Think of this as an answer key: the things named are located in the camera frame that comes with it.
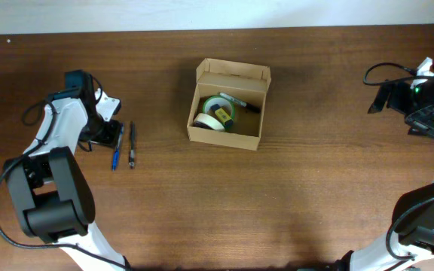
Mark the blue retractable pen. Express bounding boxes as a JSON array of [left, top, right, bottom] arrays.
[[112, 123, 124, 171]]

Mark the yellow and black highlighter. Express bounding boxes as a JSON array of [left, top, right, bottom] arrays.
[[211, 104, 234, 128]]

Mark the black and white marker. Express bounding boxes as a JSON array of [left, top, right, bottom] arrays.
[[218, 92, 261, 114]]

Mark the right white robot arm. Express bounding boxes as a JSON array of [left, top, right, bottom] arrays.
[[325, 58, 434, 270]]

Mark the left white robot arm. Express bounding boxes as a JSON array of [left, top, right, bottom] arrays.
[[0, 70, 131, 270]]

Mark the clear black retractable pen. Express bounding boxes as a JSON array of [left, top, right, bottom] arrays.
[[129, 121, 136, 169]]

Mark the white masking tape roll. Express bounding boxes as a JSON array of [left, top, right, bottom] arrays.
[[193, 113, 225, 132]]

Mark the green tape roll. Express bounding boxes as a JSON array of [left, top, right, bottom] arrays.
[[202, 96, 235, 122]]

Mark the open cardboard box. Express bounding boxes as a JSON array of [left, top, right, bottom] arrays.
[[187, 58, 271, 151]]

